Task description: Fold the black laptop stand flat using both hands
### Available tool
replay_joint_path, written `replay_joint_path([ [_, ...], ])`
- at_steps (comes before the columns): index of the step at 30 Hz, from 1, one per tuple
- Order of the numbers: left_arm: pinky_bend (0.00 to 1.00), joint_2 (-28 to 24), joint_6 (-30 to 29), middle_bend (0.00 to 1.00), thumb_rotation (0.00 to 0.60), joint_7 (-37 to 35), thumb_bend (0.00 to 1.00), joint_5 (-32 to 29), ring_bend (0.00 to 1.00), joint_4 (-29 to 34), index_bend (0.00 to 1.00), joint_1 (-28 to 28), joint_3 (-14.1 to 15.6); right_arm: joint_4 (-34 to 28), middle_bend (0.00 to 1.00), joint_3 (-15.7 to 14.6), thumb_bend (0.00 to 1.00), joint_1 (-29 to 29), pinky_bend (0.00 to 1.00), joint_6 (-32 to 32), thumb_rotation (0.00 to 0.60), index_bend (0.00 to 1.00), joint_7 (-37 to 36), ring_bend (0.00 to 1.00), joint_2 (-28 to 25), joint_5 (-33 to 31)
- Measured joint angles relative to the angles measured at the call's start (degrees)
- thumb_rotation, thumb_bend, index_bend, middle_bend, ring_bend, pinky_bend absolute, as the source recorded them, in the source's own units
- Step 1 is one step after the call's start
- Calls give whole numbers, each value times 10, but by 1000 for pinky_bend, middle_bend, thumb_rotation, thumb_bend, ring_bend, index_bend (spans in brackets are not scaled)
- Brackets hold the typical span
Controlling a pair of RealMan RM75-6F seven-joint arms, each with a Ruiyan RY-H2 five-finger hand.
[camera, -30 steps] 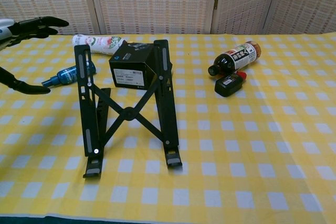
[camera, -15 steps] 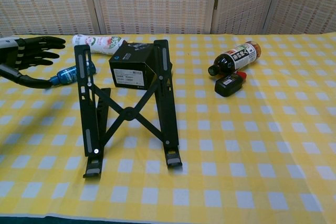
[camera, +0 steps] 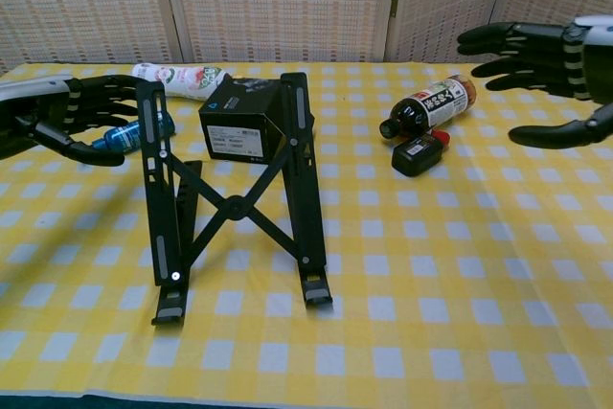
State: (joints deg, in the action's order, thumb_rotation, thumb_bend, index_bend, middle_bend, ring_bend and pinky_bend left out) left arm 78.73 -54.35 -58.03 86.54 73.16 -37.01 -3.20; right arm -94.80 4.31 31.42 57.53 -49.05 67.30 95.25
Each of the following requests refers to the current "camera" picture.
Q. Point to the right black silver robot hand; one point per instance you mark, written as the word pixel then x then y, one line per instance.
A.
pixel 574 64

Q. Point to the black cardboard product box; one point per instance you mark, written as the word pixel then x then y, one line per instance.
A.
pixel 239 136

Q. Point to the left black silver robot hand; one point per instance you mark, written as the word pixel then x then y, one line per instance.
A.
pixel 48 107

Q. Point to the small black red device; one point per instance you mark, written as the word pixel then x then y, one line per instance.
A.
pixel 416 155

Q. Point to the white drink bottle yellow cap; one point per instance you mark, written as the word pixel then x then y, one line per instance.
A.
pixel 182 78

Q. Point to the yellow white checkered tablecloth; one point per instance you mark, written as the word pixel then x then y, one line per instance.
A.
pixel 479 260

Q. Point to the blue spray bottle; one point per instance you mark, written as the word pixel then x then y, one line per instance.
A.
pixel 120 137

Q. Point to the black folding stand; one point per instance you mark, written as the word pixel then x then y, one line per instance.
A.
pixel 235 205

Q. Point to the dark tea bottle printed label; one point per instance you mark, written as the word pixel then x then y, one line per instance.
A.
pixel 431 105

